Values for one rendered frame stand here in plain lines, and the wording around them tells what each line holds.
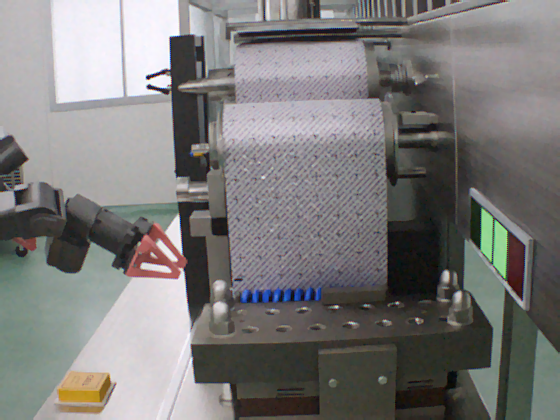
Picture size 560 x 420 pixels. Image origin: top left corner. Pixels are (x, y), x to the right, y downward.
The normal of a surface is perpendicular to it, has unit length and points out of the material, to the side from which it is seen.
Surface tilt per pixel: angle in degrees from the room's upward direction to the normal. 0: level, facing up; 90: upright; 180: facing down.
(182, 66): 90
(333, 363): 90
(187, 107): 90
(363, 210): 90
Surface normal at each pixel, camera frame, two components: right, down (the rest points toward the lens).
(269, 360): -0.04, 0.21
